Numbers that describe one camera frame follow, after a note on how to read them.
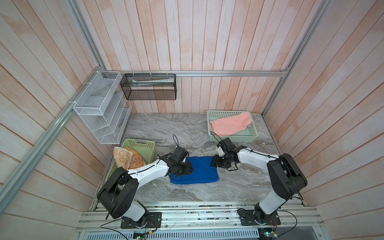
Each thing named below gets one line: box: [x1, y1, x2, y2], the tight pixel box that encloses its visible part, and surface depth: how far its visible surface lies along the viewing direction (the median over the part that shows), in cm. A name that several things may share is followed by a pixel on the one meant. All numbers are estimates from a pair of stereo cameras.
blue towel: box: [170, 156, 219, 185], surface depth 90 cm
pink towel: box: [209, 111, 253, 136], surface depth 113 cm
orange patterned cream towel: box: [113, 146, 145, 170], surface depth 89 cm
